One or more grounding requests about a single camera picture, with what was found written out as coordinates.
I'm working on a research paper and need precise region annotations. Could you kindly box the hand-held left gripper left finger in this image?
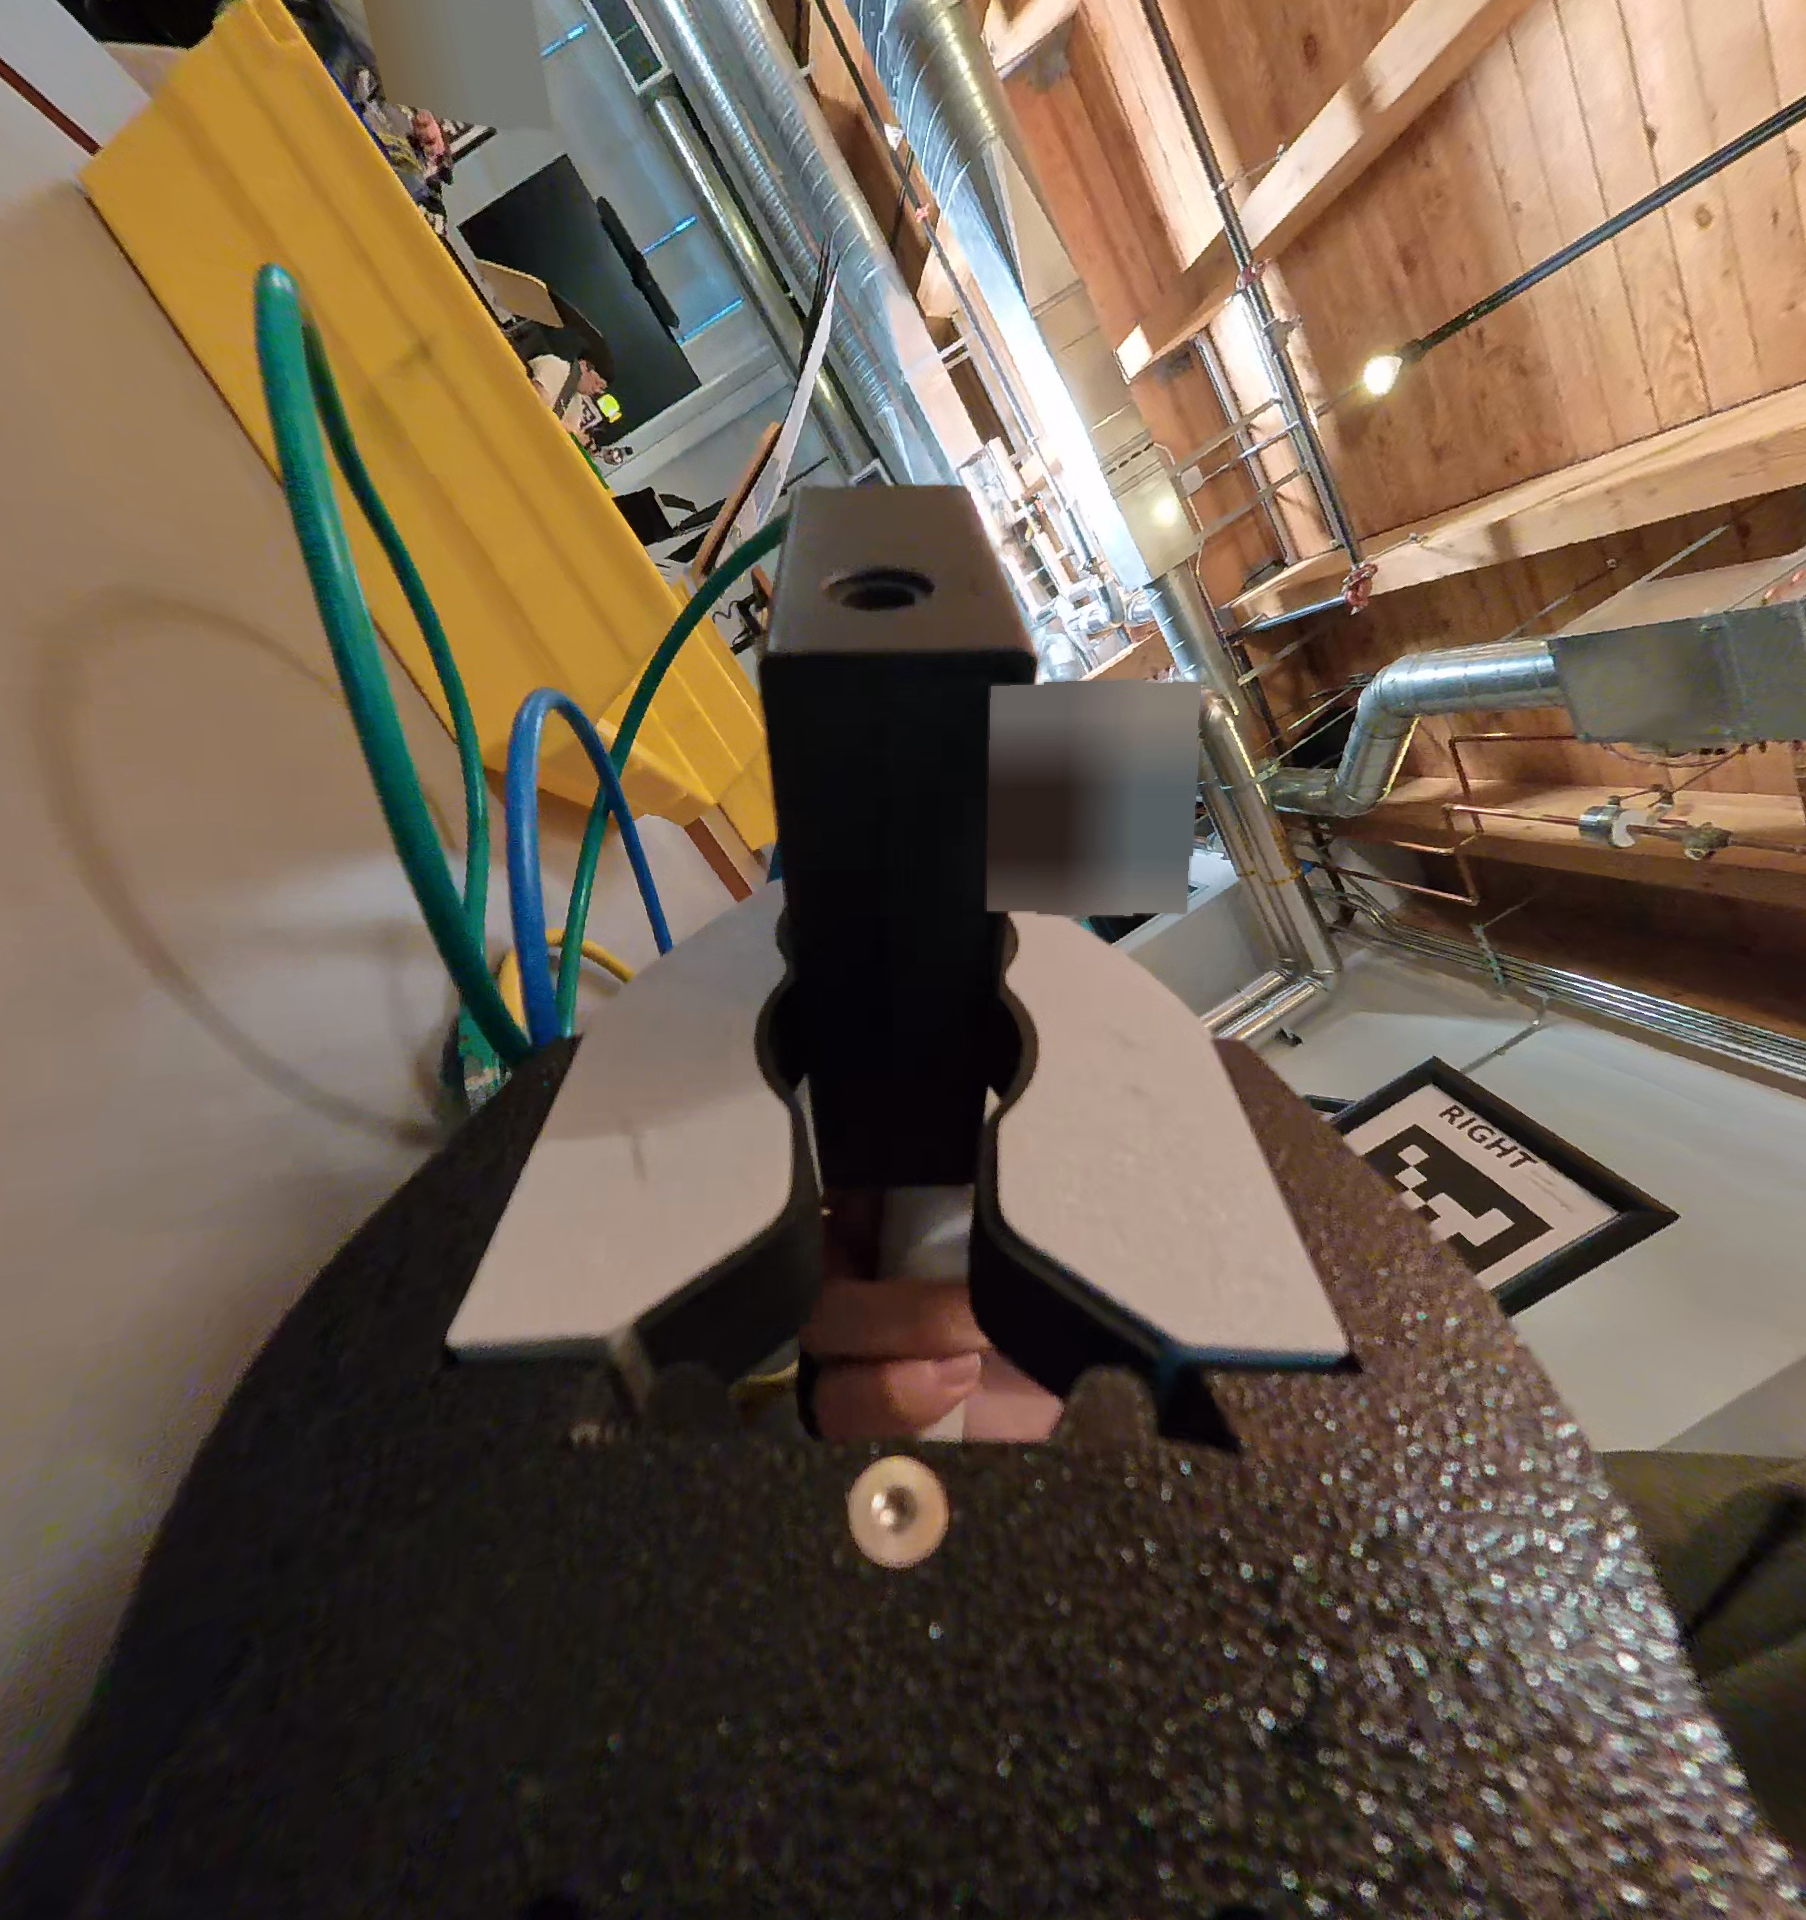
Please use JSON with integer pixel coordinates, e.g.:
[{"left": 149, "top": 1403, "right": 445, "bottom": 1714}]
[{"left": 442, "top": 883, "right": 829, "bottom": 1381}]

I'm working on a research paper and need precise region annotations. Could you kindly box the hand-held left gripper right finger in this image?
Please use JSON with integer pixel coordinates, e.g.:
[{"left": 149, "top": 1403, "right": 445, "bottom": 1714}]
[{"left": 966, "top": 913, "right": 1368, "bottom": 1391}]

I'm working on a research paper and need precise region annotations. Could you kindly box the yellow ethernet cable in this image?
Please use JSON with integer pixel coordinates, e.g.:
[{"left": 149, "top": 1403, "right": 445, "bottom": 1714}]
[{"left": 490, "top": 930, "right": 638, "bottom": 1052}]

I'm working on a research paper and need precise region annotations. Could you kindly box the blue ethernet cable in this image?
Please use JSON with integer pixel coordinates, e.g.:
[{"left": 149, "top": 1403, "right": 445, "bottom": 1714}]
[{"left": 503, "top": 687, "right": 677, "bottom": 1044}]

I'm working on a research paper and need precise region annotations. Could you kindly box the black network switch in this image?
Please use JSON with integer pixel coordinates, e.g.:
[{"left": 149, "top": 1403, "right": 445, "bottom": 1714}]
[{"left": 756, "top": 483, "right": 1038, "bottom": 1190}]

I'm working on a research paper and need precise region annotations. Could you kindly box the green ethernet cable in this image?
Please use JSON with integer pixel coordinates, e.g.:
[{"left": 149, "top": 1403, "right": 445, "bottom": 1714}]
[{"left": 252, "top": 262, "right": 791, "bottom": 1083}]

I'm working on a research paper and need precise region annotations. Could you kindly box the person's right hand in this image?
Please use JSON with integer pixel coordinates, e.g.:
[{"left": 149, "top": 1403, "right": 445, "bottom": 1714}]
[{"left": 799, "top": 1189, "right": 1068, "bottom": 1447}]

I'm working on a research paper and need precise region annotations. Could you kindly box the person's olive jacket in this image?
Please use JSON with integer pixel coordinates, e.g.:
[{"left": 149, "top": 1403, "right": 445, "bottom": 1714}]
[{"left": 1592, "top": 1447, "right": 1806, "bottom": 1863}]

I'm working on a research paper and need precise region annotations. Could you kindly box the yellow bin with divider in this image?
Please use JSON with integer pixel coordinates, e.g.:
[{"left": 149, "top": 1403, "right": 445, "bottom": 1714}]
[{"left": 79, "top": 0, "right": 779, "bottom": 829}]

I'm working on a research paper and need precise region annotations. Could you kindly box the black panel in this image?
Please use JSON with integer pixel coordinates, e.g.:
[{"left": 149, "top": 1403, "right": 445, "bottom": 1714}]
[{"left": 460, "top": 151, "right": 701, "bottom": 410}]

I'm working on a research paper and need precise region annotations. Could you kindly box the silver duct with metal box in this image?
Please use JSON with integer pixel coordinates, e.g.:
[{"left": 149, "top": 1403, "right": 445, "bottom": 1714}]
[{"left": 1270, "top": 592, "right": 1806, "bottom": 820}]

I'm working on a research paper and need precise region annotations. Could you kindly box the silver ventilation duct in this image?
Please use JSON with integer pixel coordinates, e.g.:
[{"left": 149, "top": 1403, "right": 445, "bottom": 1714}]
[{"left": 624, "top": 0, "right": 1348, "bottom": 1044}]

